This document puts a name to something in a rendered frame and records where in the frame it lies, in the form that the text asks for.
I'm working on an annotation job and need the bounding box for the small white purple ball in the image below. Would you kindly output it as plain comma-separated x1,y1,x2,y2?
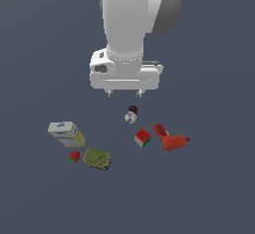
124,112,137,124

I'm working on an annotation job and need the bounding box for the white yellow carton box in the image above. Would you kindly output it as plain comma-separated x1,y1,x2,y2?
47,120,87,148

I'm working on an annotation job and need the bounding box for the red strawberry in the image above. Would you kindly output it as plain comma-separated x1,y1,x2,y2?
68,150,82,164

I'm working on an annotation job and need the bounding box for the olive green flat can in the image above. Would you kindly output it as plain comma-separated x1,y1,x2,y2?
82,147,112,171

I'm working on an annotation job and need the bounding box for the red power drill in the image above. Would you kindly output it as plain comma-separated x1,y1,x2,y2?
152,122,191,151

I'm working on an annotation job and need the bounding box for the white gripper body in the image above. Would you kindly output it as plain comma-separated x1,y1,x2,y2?
89,47,164,92

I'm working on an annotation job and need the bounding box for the red green puzzle cube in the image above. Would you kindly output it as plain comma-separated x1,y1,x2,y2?
133,127,152,148

